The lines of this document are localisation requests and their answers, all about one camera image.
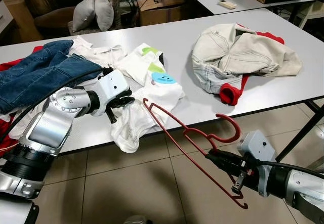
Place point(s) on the blue jeans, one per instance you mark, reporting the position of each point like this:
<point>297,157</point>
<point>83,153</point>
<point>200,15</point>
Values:
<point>40,77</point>

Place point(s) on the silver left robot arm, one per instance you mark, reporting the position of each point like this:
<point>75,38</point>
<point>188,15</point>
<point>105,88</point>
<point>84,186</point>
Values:
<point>50,128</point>

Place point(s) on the white patterned shirt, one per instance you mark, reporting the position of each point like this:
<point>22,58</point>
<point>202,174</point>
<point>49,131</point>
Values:
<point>101,54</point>

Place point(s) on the white remote control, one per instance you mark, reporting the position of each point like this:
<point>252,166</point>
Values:
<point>227,4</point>

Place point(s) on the grey pillow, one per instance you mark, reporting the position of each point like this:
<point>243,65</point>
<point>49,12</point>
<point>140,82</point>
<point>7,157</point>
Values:
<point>83,14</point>
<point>104,11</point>

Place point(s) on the brown cardboard box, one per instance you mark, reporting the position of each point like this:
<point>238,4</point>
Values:
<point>162,11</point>

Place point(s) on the brown leather armchair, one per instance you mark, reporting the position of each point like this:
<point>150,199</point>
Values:
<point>50,1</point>

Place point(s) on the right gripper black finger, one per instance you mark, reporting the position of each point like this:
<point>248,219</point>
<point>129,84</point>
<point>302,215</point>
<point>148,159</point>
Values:
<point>217,164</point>
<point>217,156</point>

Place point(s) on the white shirt with colourful prints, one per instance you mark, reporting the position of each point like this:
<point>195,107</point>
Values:
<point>136,128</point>

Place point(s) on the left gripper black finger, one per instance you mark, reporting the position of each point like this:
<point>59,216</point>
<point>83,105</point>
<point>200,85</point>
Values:
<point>125,102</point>
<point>125,92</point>

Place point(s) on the black table leg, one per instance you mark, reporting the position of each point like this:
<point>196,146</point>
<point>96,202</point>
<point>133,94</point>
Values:
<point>298,131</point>

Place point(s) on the beige jacket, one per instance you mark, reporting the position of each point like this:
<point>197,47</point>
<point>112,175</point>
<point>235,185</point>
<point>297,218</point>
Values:
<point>243,52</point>

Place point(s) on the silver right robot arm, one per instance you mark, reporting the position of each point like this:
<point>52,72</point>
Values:
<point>304,188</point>

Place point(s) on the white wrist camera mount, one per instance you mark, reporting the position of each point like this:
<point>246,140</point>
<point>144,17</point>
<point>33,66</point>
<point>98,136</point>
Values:
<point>112,85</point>
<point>255,145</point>

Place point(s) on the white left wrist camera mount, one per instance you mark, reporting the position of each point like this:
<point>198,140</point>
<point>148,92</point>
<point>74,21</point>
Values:
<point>112,85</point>

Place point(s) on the grey robot leg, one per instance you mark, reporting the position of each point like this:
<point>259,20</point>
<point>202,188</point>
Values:
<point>136,220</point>

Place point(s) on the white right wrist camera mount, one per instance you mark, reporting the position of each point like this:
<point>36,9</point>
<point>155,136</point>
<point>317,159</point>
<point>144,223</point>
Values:
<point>255,145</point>

